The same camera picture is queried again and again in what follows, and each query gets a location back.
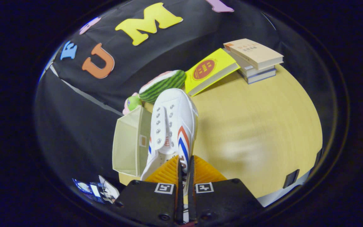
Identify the blue printed packet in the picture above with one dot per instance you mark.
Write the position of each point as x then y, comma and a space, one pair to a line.
85, 187

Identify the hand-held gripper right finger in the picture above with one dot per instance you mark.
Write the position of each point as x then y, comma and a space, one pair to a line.
222, 201

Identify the watermelon slice plush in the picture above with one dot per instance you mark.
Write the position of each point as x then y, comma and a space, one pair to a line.
162, 86

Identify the black table bracket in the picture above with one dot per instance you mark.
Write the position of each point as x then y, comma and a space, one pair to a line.
319, 157
291, 178

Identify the dark blue book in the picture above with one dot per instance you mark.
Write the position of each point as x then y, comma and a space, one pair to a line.
260, 78

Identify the white canvas shoe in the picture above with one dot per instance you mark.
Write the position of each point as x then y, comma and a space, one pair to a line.
178, 107

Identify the white book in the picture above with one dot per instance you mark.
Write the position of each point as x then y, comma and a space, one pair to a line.
254, 71

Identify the yellow book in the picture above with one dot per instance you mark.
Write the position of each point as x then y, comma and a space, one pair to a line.
206, 71

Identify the beige fabric storage box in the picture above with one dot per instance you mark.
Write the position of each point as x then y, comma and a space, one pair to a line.
128, 142

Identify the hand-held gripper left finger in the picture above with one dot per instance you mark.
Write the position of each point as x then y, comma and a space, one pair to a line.
150, 201

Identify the pink and green plush toy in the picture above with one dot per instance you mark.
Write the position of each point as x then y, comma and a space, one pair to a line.
132, 102

